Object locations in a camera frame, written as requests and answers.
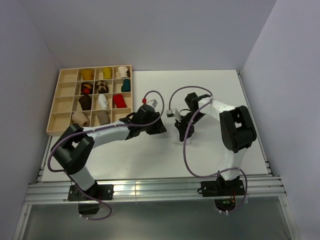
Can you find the white sock black stripes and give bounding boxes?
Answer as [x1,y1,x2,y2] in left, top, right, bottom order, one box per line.
[172,136,191,145]

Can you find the brown red argyle rolled sock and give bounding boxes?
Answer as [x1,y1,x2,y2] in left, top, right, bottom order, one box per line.
[80,82,94,95]

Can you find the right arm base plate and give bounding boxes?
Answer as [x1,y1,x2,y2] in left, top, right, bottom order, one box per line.
[197,179,246,197]

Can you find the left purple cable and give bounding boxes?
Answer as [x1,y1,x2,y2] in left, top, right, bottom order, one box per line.
[47,90,165,221]

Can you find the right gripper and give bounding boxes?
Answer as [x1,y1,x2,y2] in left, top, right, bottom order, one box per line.
[175,111,206,142]

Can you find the dark brown rolled sock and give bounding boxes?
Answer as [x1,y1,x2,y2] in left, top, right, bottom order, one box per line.
[78,94,92,111]

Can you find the beige maroon sock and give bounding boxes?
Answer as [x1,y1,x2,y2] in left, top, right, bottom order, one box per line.
[71,111,90,127]

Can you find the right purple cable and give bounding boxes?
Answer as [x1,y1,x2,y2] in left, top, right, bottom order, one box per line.
[168,85,249,215]

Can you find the cream rolled sock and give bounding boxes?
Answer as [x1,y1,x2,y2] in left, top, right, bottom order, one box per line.
[117,66,131,79]

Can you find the white rolled sock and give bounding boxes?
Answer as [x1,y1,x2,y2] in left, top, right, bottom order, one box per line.
[98,94,109,110]

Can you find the purple cable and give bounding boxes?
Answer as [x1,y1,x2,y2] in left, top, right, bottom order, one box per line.
[47,90,165,221]
[168,85,249,215]

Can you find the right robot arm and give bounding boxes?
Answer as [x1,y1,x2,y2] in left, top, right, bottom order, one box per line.
[174,92,257,195]

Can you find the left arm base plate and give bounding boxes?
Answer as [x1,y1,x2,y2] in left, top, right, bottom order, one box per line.
[67,184,114,202]

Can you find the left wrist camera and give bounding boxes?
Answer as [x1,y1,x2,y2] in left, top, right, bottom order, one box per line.
[142,98,158,109]

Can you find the brown tan checkered rolled sock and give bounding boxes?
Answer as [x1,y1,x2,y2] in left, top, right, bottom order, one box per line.
[95,80,109,94]

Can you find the aluminium rail frame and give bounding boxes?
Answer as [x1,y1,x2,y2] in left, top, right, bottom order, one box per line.
[14,71,301,240]

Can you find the brown sock striped cuff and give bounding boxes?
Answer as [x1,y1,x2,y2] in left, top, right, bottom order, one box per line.
[97,110,111,126]

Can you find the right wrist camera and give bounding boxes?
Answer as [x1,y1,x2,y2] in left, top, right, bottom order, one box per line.
[166,108,181,122]

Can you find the wooden compartment tray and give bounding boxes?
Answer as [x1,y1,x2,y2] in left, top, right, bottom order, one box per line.
[46,65,133,136]

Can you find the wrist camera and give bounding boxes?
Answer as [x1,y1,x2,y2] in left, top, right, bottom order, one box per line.
[142,98,158,109]
[166,108,181,122]

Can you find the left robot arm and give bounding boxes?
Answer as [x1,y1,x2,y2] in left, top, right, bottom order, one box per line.
[49,104,167,200]

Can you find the mustard yellow rolled sock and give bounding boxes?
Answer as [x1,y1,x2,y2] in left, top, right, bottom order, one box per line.
[80,68,94,81]

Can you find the teal rolled sock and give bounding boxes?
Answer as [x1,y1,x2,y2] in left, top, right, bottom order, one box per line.
[121,78,131,93]

